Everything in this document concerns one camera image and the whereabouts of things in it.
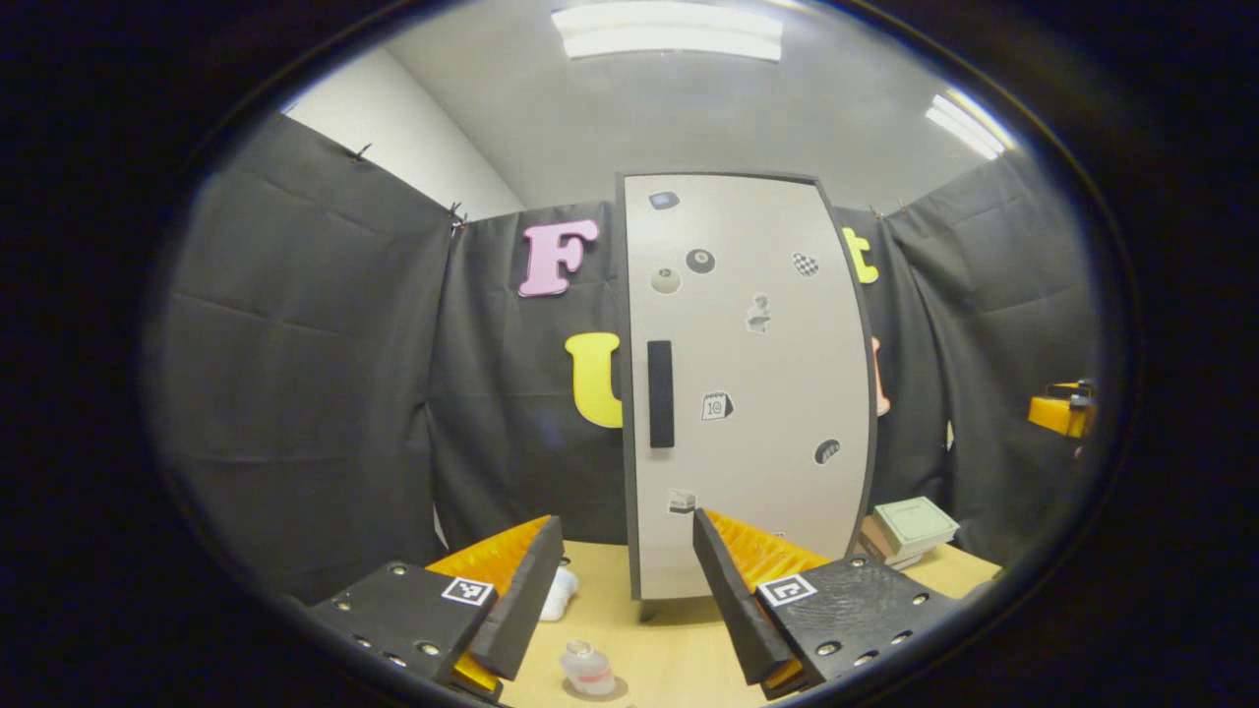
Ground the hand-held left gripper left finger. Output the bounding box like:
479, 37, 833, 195
307, 514, 566, 701

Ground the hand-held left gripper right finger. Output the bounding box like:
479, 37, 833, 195
692, 507, 963, 701

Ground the small ceiling light panel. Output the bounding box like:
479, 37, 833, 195
925, 93, 1014, 160

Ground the clear plastic bottle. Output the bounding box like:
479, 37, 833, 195
560, 639, 618, 697

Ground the large ceiling light panel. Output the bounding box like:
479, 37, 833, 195
551, 0, 785, 62

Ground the green book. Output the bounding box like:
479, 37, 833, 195
871, 496, 961, 559

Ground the round brown coaster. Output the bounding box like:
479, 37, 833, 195
563, 678, 635, 705

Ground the black backdrop cloth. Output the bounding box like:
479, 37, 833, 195
148, 113, 1098, 603

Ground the beige cabinet door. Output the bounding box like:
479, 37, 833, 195
622, 175, 874, 601

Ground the white plastic container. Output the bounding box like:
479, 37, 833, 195
538, 565, 580, 622

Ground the brown book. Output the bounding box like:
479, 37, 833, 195
860, 516, 926, 566

